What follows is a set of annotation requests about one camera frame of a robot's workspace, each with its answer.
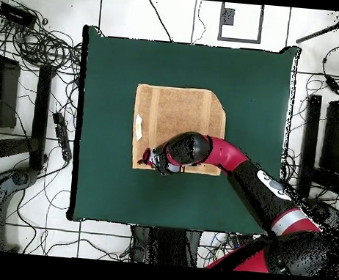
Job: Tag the grey chair base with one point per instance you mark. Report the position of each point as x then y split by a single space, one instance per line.
18 178
332 217

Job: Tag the orange terry towel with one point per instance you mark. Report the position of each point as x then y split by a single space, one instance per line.
178 111

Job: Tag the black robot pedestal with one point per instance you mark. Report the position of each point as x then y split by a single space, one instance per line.
166 245

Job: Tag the black bar stand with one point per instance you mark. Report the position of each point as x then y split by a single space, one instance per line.
40 114

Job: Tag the black power strip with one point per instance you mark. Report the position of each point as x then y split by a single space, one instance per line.
62 135

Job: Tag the dark green table cloth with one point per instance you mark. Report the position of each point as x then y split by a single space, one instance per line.
109 190

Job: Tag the black power adapter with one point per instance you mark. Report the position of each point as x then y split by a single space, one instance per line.
333 84

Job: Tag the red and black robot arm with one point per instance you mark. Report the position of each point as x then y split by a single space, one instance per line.
254 185

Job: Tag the black pole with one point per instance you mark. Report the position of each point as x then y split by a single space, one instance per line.
317 33

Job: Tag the black electronics box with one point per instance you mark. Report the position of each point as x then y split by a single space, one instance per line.
17 14

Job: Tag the black upright bar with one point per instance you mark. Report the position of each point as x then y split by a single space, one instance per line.
310 137

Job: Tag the grey square floor frame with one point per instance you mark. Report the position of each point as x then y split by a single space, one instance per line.
227 17

